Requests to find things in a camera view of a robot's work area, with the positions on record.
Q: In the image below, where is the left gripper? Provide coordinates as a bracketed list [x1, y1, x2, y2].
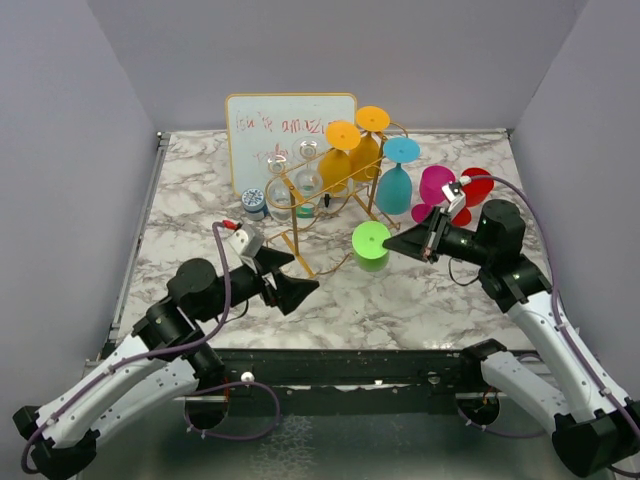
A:
[198, 246, 320, 323]

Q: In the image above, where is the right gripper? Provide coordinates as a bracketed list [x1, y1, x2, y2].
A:
[384, 205, 494, 266]

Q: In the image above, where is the green wine glass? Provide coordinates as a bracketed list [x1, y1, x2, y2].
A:
[351, 221, 391, 272]

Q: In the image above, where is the teal wine glass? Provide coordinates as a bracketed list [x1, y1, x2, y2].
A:
[375, 136, 421, 215]

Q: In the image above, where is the pink wine glass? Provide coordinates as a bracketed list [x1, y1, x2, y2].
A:
[411, 165, 455, 223]

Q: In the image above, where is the red wine glass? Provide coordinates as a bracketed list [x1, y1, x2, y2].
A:
[452, 178, 494, 227]

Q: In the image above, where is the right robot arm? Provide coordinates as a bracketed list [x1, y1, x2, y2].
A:
[384, 200, 639, 477]

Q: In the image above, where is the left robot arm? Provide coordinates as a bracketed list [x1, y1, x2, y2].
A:
[13, 247, 319, 479]

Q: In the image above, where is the front clear wine glass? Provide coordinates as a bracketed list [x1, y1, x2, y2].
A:
[266, 154, 291, 223]

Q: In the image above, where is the clear wine glass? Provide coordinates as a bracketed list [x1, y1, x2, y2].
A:
[294, 139, 323, 198]
[266, 154, 291, 223]

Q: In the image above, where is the rear clear wine glass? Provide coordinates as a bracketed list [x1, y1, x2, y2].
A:
[294, 139, 323, 198]

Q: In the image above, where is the rear orange wine glass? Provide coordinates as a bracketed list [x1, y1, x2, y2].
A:
[348, 106, 390, 183]

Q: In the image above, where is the orange wine glass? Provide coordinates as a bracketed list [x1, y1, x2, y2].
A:
[348, 106, 390, 183]
[318, 120, 361, 196]

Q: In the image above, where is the front orange wine glass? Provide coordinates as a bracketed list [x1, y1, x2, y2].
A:
[318, 120, 361, 196]

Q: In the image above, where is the blue white small can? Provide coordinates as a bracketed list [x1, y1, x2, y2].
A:
[241, 188, 268, 221]

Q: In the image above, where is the yellow framed whiteboard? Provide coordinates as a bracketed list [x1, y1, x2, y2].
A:
[225, 93, 357, 195]

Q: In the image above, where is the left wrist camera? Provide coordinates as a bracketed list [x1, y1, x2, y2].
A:
[221, 220, 264, 272]

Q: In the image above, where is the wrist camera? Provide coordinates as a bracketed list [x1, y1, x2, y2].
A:
[441, 175, 472, 219]
[221, 220, 264, 272]

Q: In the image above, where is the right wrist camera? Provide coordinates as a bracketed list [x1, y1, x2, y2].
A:
[441, 175, 472, 219]

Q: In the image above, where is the gold wire glass rack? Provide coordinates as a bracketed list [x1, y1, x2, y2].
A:
[265, 120, 410, 278]

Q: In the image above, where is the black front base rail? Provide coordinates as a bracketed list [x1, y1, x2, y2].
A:
[187, 348, 489, 417]

